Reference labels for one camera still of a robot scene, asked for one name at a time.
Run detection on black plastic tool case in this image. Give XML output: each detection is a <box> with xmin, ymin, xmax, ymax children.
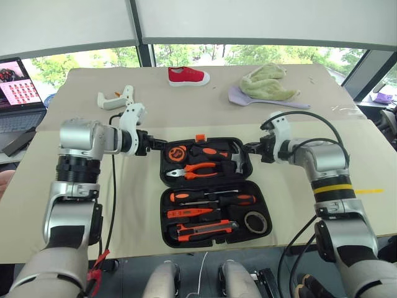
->
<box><xmin>159</xmin><ymin>133</ymin><xmax>274</xmax><ymax>249</ymax></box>

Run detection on thin white cable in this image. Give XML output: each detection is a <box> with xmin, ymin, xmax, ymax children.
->
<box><xmin>185</xmin><ymin>251</ymin><xmax>210</xmax><ymax>298</ymax></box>

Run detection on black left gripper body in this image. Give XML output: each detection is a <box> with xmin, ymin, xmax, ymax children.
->
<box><xmin>135</xmin><ymin>130</ymin><xmax>156</xmax><ymax>156</ymax></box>

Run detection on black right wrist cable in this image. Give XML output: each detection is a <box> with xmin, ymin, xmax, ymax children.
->
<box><xmin>259</xmin><ymin>111</ymin><xmax>352</xmax><ymax>165</ymax></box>

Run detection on red tape tag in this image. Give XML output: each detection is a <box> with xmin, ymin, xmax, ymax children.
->
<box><xmin>87</xmin><ymin>248</ymin><xmax>111</xmax><ymax>282</ymax></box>

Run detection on red canvas shoe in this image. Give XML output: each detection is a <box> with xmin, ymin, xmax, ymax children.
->
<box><xmin>167</xmin><ymin>66</ymin><xmax>211</xmax><ymax>88</ymax></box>

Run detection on orange handled pliers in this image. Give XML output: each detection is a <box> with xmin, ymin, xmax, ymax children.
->
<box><xmin>164</xmin><ymin>162</ymin><xmax>220</xmax><ymax>181</ymax></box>

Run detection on orange black utility knife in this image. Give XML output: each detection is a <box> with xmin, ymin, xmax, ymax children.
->
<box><xmin>176</xmin><ymin>219</ymin><xmax>240</xmax><ymax>243</ymax></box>

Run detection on green towel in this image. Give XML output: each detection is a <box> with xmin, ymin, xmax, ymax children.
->
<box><xmin>241</xmin><ymin>62</ymin><xmax>302</xmax><ymax>103</ymax></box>

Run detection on flat black box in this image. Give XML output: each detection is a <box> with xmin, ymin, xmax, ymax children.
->
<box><xmin>1</xmin><ymin>126</ymin><xmax>38</xmax><ymax>157</ymax></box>

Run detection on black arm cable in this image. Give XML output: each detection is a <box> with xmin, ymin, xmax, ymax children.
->
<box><xmin>92</xmin><ymin>113</ymin><xmax>122</xmax><ymax>282</ymax></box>
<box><xmin>277</xmin><ymin>213</ymin><xmax>321</xmax><ymax>298</ymax></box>

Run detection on dark window pillar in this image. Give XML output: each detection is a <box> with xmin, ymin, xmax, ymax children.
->
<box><xmin>128</xmin><ymin>0</ymin><xmax>156</xmax><ymax>68</ymax></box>

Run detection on hammer with orange black handle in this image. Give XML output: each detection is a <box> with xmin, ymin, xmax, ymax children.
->
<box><xmin>190</xmin><ymin>142</ymin><xmax>248</xmax><ymax>175</ymax></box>

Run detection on person's bare skin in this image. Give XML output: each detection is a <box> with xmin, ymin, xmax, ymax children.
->
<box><xmin>0</xmin><ymin>169</ymin><xmax>17</xmax><ymax>200</ymax></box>

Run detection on white glue gun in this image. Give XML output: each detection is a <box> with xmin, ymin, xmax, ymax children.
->
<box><xmin>96</xmin><ymin>84</ymin><xmax>136</xmax><ymax>111</ymax></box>

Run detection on wide white roller blind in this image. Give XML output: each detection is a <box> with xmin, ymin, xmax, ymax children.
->
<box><xmin>133</xmin><ymin>0</ymin><xmax>397</xmax><ymax>52</ymax></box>

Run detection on black office chair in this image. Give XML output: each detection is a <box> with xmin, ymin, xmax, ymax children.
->
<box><xmin>376</xmin><ymin>106</ymin><xmax>397</xmax><ymax>138</ymax></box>

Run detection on purple object on desk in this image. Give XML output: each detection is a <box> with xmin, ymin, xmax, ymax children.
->
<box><xmin>370</xmin><ymin>91</ymin><xmax>395</xmax><ymax>105</ymax></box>

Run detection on black box under table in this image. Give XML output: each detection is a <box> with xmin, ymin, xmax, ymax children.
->
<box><xmin>253</xmin><ymin>268</ymin><xmax>280</xmax><ymax>298</ymax></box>

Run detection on black electrical tape roll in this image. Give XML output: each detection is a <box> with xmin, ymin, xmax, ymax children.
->
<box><xmin>243</xmin><ymin>210</ymin><xmax>269</xmax><ymax>233</ymax></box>

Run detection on grey rounded robot leg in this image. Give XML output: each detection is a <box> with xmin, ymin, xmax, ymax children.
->
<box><xmin>218</xmin><ymin>260</ymin><xmax>260</xmax><ymax>298</ymax></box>
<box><xmin>143</xmin><ymin>261</ymin><xmax>181</xmax><ymax>298</ymax></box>

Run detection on orange voltage tester pen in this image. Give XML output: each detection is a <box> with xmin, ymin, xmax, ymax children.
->
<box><xmin>166</xmin><ymin>207</ymin><xmax>222</xmax><ymax>219</ymax></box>

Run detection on black right arm lower cable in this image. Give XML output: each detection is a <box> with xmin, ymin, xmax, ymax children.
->
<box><xmin>277</xmin><ymin>213</ymin><xmax>321</xmax><ymax>298</ymax></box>

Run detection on yellow tape band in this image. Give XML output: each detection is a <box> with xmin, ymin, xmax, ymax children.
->
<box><xmin>311</xmin><ymin>183</ymin><xmax>385</xmax><ymax>196</ymax></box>

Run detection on purple silicone spatula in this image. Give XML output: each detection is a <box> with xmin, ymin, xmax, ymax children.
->
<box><xmin>228</xmin><ymin>86</ymin><xmax>312</xmax><ymax>110</ymax></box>

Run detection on dark shoe with tan trim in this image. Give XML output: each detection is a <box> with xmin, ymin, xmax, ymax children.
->
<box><xmin>293</xmin><ymin>273</ymin><xmax>327</xmax><ymax>298</ymax></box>

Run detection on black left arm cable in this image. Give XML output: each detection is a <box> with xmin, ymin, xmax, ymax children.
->
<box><xmin>92</xmin><ymin>113</ymin><xmax>122</xmax><ymax>282</ymax></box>

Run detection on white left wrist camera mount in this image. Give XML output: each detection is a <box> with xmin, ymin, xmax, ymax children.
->
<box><xmin>118</xmin><ymin>103</ymin><xmax>147</xmax><ymax>156</ymax></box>

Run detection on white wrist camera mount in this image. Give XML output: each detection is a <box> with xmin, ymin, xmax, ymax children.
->
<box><xmin>269</xmin><ymin>111</ymin><xmax>293</xmax><ymax>164</ymax></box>
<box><xmin>118</xmin><ymin>103</ymin><xmax>147</xmax><ymax>156</ymax></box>

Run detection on open grey laptop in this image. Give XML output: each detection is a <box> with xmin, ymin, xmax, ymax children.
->
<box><xmin>0</xmin><ymin>57</ymin><xmax>48</xmax><ymax>137</ymax></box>

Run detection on orange black tape measure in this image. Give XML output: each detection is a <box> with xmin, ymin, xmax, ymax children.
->
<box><xmin>167</xmin><ymin>145</ymin><xmax>188</xmax><ymax>163</ymax></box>

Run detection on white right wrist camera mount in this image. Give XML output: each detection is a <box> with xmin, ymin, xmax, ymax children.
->
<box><xmin>269</xmin><ymin>111</ymin><xmax>293</xmax><ymax>164</ymax></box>

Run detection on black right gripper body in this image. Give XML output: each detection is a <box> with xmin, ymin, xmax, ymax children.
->
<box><xmin>259</xmin><ymin>133</ymin><xmax>277</xmax><ymax>164</ymax></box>

